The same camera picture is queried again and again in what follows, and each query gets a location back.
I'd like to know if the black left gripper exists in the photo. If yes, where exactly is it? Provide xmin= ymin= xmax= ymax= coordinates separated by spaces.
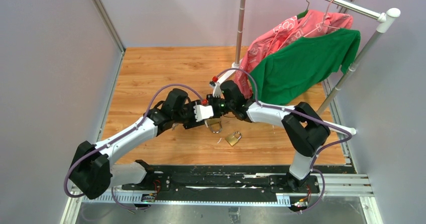
xmin=173 ymin=100 xmax=205 ymax=130

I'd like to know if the small brass padlock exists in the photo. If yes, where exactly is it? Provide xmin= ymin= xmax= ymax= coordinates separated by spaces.
xmin=205 ymin=118 xmax=223 ymax=134

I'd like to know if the large brass padlock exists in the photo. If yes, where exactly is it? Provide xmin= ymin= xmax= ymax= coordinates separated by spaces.
xmin=225 ymin=132 xmax=242 ymax=146

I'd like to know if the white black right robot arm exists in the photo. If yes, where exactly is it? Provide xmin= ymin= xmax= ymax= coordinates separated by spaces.
xmin=203 ymin=80 xmax=331 ymax=193

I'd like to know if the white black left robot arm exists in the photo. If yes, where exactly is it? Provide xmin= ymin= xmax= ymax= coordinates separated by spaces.
xmin=63 ymin=88 xmax=214 ymax=199

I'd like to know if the green t-shirt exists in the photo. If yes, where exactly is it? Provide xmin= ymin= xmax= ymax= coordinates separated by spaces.
xmin=250 ymin=29 xmax=361 ymax=105

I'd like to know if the pink printed shirt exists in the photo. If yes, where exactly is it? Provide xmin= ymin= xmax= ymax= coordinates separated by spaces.
xmin=234 ymin=9 xmax=354 ymax=99

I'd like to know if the metal clothes rack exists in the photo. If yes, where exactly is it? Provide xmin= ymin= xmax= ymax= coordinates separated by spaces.
xmin=211 ymin=0 xmax=401 ymax=136

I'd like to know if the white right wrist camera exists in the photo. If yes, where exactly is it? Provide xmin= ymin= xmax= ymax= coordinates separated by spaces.
xmin=210 ymin=81 xmax=222 ymax=97

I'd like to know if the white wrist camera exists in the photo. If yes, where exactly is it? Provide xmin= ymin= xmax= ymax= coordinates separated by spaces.
xmin=193 ymin=105 xmax=214 ymax=122
xmin=210 ymin=81 xmax=222 ymax=97

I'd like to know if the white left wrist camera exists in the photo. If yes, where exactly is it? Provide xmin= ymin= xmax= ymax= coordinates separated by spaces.
xmin=193 ymin=105 xmax=214 ymax=122

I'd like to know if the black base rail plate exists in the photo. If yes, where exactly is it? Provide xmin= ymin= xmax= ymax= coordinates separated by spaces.
xmin=121 ymin=164 xmax=334 ymax=203

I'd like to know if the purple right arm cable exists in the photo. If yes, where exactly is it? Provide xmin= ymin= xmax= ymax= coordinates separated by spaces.
xmin=211 ymin=68 xmax=353 ymax=213

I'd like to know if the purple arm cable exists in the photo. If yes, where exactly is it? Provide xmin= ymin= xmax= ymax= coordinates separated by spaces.
xmin=211 ymin=68 xmax=353 ymax=213
xmin=63 ymin=83 xmax=209 ymax=198

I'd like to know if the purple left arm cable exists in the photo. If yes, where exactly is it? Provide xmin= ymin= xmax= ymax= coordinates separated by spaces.
xmin=63 ymin=83 xmax=209 ymax=198

